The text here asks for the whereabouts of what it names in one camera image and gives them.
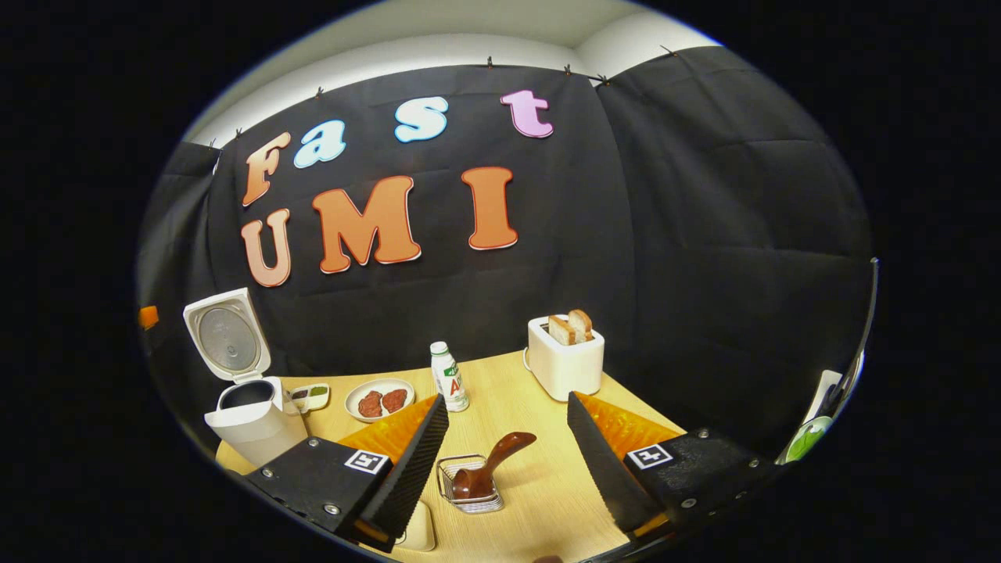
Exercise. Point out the white round plate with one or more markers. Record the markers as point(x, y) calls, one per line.
point(379, 384)

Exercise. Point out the white rice cooker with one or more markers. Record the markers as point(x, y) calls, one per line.
point(254, 430)

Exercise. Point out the white toaster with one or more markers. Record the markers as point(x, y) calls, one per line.
point(563, 371)

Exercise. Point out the white milk bottle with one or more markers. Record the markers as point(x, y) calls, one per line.
point(452, 383)

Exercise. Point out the brown wooden spoon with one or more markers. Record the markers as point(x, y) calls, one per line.
point(504, 453)

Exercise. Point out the black backdrop cloth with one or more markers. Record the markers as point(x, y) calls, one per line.
point(704, 234)

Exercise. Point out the clear glass rice container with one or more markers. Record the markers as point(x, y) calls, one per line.
point(421, 532)

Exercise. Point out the row of black cloth clips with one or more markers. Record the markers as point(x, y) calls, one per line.
point(490, 61)

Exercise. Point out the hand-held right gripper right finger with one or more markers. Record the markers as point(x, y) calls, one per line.
point(602, 461)

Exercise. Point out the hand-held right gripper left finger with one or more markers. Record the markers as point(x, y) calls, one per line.
point(418, 461)

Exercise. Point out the red meat piece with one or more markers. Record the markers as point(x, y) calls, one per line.
point(394, 399)
point(370, 404)

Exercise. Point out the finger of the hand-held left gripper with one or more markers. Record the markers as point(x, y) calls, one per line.
point(148, 318)

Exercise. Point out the small divided seasoning dish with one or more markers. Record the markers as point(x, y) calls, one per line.
point(313, 399)

